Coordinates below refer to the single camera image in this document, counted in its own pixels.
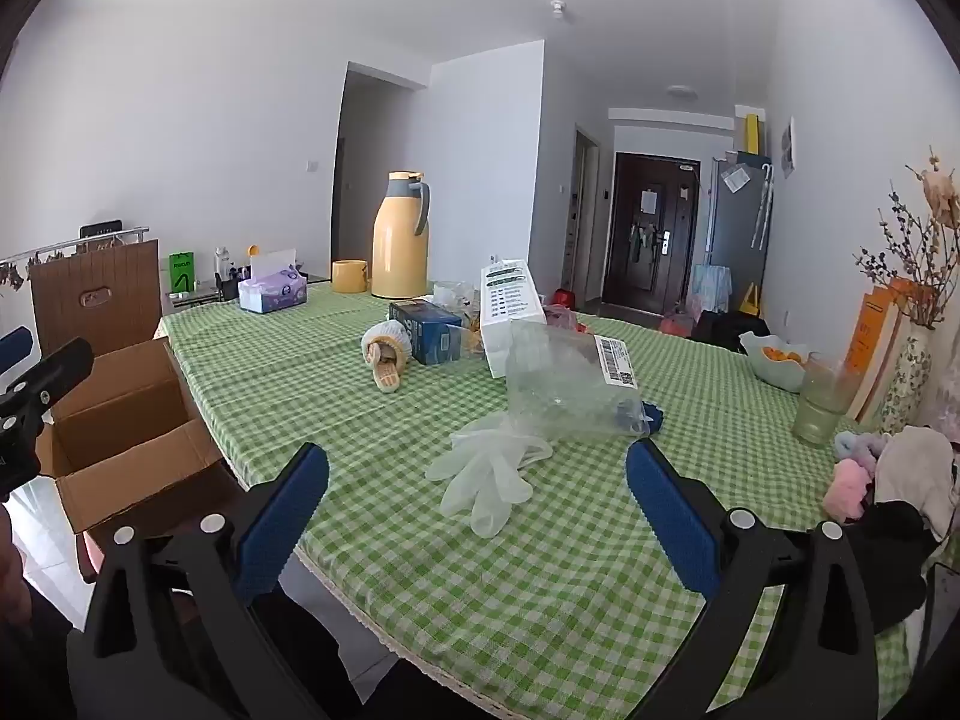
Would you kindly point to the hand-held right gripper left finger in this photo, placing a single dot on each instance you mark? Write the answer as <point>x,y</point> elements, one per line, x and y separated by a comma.
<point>289,510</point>

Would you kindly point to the white cloth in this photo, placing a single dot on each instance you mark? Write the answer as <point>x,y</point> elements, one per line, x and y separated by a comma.
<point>911,476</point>

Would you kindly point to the green checked tablecloth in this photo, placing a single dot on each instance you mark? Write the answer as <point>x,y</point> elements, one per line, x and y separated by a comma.
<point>375,427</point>

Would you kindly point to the yellow thermos jug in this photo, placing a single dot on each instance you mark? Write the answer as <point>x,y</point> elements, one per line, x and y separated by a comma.
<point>400,247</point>

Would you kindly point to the floral vase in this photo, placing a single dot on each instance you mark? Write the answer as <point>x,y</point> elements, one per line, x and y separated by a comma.
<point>907,382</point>

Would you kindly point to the clear plastic bag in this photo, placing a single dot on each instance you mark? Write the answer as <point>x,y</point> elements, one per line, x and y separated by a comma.
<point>570,382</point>

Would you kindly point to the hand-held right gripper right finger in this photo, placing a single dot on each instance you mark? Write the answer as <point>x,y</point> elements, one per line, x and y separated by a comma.
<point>671,517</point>

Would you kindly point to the white umbrella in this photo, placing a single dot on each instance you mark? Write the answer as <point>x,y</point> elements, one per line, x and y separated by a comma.
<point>765,202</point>

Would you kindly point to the dark brown door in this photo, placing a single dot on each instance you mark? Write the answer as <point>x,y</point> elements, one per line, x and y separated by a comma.
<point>649,240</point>

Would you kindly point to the purple tissue pack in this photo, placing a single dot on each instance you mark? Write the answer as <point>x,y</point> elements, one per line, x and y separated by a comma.
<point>271,289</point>

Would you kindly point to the clear drinking glass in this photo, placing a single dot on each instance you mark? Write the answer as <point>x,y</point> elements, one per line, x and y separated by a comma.
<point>819,409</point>

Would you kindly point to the white bowl with oranges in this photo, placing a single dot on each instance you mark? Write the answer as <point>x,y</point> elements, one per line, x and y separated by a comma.
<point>776,361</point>

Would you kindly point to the brown wooden chair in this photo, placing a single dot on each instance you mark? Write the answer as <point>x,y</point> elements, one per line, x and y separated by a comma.
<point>97,292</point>

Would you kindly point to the wall poster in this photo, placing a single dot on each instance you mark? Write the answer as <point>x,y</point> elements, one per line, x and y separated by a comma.
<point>787,148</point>

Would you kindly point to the orange book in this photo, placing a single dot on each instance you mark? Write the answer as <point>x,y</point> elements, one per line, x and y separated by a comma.
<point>874,345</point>

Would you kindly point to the black device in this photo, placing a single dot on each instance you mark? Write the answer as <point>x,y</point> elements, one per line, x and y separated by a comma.
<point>100,226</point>

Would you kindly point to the pink fluffy toy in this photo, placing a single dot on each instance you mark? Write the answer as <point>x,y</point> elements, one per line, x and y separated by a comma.
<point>847,491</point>

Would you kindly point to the blue box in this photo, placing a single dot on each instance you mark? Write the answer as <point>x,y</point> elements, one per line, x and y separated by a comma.
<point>427,330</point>

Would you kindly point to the brown cardboard box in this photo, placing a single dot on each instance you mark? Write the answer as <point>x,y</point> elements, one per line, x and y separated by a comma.
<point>127,420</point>

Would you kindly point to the metal drying rack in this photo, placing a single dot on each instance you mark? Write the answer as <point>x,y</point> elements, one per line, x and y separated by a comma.
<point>67,240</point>

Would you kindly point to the grey refrigerator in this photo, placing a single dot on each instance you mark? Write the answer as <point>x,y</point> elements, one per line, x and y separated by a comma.
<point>739,240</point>

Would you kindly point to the purple scrunchie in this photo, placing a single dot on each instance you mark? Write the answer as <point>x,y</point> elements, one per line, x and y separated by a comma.
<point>859,446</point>

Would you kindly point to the dried flower branches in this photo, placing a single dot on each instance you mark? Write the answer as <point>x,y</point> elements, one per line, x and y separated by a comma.
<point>911,255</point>

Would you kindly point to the beige knitted slipper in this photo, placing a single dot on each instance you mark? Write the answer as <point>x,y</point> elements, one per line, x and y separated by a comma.
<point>386,356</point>

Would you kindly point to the black cloth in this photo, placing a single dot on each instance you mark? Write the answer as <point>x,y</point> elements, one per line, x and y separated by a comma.
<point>892,562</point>

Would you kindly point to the yellow cup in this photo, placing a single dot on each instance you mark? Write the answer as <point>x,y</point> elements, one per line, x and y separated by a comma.
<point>349,276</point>

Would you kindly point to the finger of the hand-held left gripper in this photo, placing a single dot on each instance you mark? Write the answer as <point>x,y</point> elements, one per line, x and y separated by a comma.
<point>52,375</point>
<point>13,347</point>

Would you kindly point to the white carton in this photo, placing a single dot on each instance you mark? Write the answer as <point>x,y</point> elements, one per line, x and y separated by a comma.
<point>506,307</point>

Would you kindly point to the clear disposable glove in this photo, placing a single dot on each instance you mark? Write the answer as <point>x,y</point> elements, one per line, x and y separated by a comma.
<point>487,465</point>

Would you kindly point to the red plastic bag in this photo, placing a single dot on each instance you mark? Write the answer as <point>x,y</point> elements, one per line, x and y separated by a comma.
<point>562,317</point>

